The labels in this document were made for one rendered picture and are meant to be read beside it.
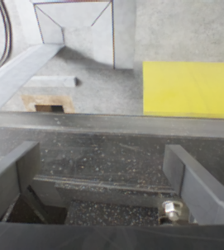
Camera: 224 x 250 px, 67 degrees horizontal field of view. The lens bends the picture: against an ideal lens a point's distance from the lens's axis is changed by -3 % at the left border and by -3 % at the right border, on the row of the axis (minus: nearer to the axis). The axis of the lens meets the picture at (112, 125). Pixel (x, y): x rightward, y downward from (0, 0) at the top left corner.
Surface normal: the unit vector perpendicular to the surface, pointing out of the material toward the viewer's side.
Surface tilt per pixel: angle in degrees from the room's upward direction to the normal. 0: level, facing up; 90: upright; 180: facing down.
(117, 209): 90
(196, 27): 0
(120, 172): 90
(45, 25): 7
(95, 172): 90
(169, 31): 0
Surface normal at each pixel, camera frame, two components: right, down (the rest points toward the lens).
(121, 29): 0.05, 0.66
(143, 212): -0.05, -0.75
